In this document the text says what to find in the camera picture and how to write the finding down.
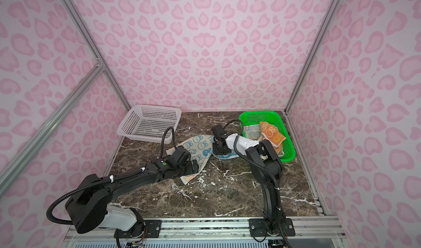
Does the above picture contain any blue bunny pattern towel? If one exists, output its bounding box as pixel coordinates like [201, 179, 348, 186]
[180, 135, 239, 185]

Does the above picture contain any green plastic basket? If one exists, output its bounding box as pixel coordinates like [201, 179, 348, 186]
[240, 111, 296, 163]

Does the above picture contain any white plastic basket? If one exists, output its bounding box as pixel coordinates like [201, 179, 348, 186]
[117, 105, 182, 143]

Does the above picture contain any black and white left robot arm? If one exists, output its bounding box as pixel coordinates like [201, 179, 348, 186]
[65, 146, 199, 237]

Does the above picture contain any pale blue patterned towel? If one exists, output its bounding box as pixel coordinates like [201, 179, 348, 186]
[243, 124, 262, 140]

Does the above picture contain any orange bunny towel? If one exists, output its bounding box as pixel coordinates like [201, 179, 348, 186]
[258, 122, 286, 157]

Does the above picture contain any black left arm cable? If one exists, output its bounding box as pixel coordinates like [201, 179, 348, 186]
[45, 126, 178, 226]

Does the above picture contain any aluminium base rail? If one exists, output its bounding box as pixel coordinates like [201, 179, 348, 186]
[60, 214, 346, 248]

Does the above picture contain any aluminium diagonal frame bar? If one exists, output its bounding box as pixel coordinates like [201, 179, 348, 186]
[1, 62, 104, 197]

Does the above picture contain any aluminium frame corner post right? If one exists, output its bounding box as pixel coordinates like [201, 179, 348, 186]
[284, 0, 343, 115]

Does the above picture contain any aluminium frame corner post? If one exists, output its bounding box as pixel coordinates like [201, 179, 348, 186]
[60, 0, 131, 111]
[284, 0, 343, 115]

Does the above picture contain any aluminium frame corner post left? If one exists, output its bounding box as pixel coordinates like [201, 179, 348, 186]
[60, 0, 131, 111]

